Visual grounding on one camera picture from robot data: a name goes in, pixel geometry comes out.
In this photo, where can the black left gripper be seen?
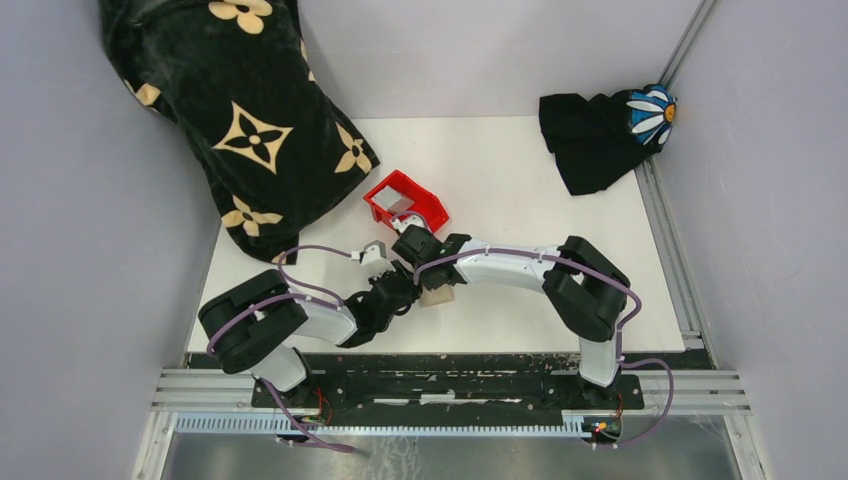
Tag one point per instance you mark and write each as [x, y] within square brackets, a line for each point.
[416, 289]

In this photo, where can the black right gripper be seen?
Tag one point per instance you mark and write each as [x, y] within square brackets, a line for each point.
[427, 283]

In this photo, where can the red plastic bin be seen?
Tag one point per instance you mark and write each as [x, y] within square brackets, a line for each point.
[426, 203]

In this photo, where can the stack of credit cards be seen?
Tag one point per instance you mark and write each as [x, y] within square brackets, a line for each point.
[391, 200]

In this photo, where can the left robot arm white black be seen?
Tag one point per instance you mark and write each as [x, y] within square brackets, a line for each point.
[247, 326]

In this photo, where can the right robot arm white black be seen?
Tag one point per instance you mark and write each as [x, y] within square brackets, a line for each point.
[586, 290]

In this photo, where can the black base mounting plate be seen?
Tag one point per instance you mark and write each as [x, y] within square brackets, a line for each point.
[452, 390]

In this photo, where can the black cloth with daisy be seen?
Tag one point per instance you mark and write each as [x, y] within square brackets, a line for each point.
[596, 141]

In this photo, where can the black blanket with beige flowers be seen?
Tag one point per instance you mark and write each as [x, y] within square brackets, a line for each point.
[234, 77]

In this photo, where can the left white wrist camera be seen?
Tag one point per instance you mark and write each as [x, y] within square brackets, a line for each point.
[372, 258]

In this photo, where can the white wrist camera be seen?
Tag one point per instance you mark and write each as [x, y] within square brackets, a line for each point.
[401, 222]
[372, 258]

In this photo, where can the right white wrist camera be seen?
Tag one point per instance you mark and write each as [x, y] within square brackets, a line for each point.
[401, 222]

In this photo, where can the slotted grey cable duct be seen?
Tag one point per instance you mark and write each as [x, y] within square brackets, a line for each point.
[277, 424]

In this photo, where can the aluminium rail frame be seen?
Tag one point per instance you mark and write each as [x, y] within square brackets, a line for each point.
[697, 413]

